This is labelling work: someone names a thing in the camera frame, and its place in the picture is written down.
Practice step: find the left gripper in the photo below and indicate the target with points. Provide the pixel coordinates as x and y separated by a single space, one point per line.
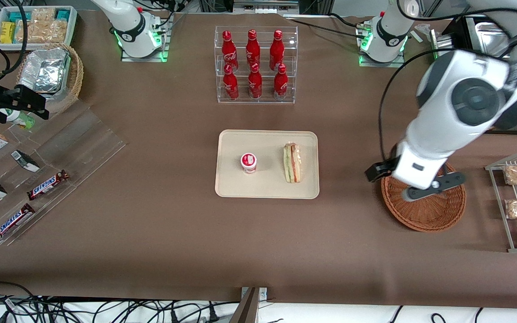
378 170

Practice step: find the triangle sandwich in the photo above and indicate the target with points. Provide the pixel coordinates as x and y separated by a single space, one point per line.
292 163

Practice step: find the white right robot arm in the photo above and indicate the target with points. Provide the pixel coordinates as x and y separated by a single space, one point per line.
128 22

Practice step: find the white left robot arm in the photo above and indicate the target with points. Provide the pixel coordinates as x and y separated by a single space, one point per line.
438 130

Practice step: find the light wicker basket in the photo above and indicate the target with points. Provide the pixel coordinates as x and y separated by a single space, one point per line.
76 76

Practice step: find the brown wicker basket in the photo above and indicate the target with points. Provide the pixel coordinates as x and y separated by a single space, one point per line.
433 215

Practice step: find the cream plastic tray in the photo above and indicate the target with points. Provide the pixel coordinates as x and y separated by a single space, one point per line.
267 184

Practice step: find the green white drink bottle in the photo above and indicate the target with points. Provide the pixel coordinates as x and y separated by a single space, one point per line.
20 121

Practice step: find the aluminium foil container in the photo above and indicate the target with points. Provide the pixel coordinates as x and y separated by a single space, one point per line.
43 69

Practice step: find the clear acrylic display stand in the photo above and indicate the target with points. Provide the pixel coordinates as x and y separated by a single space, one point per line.
83 143

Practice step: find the clear bagged biscuit snack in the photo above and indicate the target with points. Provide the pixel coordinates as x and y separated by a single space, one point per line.
45 32
43 14

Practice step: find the yellow snack pack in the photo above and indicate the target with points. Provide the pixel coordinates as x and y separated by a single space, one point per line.
7 32

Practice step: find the snickers chocolate bar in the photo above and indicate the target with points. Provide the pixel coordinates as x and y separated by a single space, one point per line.
47 185
12 223

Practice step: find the teal snack pack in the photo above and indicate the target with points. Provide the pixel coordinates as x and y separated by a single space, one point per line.
63 14
16 17

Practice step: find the white plastic bin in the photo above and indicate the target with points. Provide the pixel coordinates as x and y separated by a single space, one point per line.
72 22

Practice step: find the clear acrylic bottle rack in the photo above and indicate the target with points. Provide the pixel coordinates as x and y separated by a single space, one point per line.
292 96

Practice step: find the red lidded yogurt cup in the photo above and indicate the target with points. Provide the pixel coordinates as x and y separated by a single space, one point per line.
248 162

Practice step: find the red cola bottle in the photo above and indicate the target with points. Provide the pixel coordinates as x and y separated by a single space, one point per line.
280 85
255 85
252 47
277 47
227 47
230 85

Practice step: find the clear plastic wrapper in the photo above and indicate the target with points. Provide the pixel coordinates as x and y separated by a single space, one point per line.
423 30

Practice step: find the black sealing machine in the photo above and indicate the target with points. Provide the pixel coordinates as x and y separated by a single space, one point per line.
465 33

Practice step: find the brown table cover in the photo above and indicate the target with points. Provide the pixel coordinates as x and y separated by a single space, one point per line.
151 251

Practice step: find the aluminium table bracket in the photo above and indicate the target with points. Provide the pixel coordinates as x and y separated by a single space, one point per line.
263 294

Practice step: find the aluminium background frame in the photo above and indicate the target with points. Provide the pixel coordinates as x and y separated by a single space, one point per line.
263 5

